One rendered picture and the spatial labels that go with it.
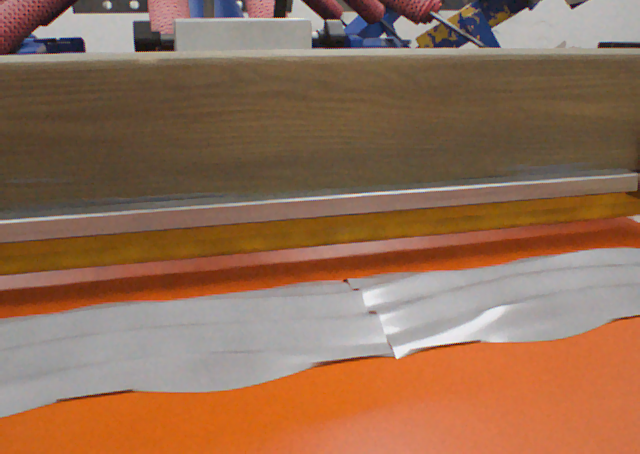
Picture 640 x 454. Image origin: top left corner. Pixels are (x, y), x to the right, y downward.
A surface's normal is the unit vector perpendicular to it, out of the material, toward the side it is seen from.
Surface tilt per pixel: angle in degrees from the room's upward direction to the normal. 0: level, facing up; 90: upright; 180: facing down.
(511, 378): 0
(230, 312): 33
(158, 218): 90
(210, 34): 90
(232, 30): 90
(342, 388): 0
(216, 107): 90
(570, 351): 0
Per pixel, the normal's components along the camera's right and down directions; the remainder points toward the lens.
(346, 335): 0.15, -0.63
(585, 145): 0.25, 0.29
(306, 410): 0.00, -0.95
